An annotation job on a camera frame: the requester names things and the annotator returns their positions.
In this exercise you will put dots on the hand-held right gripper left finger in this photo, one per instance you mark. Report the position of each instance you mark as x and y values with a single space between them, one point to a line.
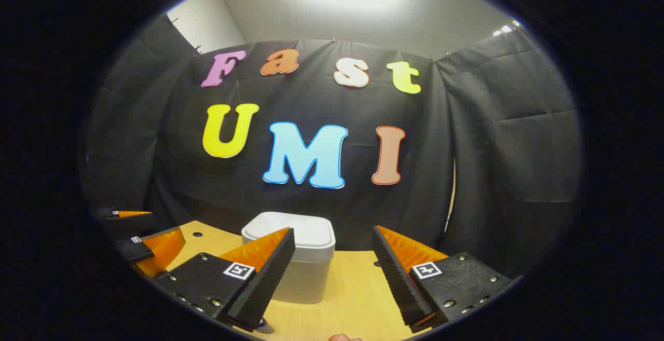
270 278

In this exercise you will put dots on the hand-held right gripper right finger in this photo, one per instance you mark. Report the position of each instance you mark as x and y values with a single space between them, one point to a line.
397 278

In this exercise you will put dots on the wooden desktop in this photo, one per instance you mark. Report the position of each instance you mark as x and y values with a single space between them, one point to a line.
353 289

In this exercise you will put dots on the ceiling light panel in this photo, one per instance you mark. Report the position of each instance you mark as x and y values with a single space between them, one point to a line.
503 29

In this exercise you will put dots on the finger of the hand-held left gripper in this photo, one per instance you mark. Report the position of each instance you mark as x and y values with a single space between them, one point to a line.
129 224
155 250

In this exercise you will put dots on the white desktop garbage bin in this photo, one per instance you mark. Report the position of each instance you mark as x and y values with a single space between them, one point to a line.
306 284

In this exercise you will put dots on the black backdrop cloth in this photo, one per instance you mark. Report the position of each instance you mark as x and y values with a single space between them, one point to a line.
207 190

